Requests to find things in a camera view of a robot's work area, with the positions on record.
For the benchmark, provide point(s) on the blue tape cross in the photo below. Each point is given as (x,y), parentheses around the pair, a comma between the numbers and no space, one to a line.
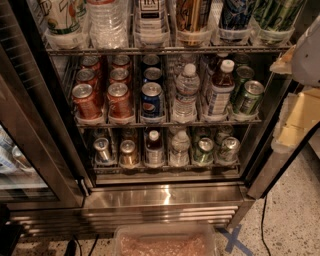
(233,241)

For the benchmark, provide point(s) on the red soda can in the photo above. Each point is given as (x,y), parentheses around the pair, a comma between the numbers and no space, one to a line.
(120,105)
(86,101)
(87,76)
(119,75)

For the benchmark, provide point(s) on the red soda can front left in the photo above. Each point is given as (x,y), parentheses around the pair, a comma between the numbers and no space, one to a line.
(86,101)

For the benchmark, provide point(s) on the clear water bottle middle shelf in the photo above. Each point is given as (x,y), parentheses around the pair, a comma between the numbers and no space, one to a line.
(187,87)

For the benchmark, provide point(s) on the blue pepsi can behind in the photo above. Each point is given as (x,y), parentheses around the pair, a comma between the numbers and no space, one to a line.
(153,74)

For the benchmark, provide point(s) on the white label bottle top shelf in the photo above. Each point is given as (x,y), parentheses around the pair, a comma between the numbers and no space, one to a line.
(150,23)

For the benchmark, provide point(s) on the brown gold can top shelf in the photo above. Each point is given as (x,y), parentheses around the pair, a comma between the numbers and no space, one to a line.
(192,21)

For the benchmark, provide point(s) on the tea bottle bottom shelf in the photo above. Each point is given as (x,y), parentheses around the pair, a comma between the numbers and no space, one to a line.
(154,149)

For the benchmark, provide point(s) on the green can bottom shelf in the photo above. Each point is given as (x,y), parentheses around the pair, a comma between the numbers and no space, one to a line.
(203,151)

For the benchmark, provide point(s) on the light green can bottom right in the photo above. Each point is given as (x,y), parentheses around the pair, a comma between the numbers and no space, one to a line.
(228,150)

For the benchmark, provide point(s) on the green soda can behind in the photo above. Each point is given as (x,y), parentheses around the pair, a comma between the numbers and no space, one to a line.
(242,74)

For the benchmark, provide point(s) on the green soda can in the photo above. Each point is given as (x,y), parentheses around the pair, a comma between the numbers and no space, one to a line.
(242,74)
(248,97)

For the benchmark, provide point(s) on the silver can bottom left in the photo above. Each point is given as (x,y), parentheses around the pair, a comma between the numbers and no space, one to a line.
(101,145)

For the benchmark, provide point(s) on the water bottle bottom shelf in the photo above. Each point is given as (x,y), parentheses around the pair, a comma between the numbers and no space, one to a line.
(178,155)

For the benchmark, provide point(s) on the large water bottle top shelf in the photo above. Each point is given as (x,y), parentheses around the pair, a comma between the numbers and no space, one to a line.
(108,26)

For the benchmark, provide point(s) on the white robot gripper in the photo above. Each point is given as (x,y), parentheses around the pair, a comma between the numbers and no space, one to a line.
(307,55)

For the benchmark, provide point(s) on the iced tea bottle white cap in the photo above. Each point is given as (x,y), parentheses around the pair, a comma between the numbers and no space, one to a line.
(219,91)

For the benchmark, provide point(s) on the gold can bottom shelf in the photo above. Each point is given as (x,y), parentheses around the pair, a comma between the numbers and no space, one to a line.
(128,153)

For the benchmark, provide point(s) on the open fridge door right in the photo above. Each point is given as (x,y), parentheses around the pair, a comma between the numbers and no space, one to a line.
(270,170)

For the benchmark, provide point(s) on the glass fridge door left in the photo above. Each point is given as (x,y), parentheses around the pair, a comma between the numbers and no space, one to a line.
(33,112)

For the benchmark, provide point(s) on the stainless steel fridge cabinet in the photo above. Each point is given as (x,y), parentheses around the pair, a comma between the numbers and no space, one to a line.
(100,175)

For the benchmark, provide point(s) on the blue pepsi can front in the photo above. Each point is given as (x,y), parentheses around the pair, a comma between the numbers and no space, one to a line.
(152,100)

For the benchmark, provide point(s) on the blue pepsi can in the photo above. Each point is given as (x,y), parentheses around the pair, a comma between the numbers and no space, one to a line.
(153,74)
(152,100)

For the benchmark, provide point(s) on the red soda can middle left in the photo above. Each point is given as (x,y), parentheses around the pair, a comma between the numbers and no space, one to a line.
(87,76)

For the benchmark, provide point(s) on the green striped can top shelf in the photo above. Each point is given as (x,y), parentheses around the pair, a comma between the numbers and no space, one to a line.
(276,15)

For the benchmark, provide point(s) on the green soda can front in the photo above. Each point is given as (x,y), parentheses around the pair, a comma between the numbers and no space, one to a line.
(248,97)

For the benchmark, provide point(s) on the clear plastic bin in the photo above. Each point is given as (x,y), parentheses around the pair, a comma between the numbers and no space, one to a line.
(169,239)

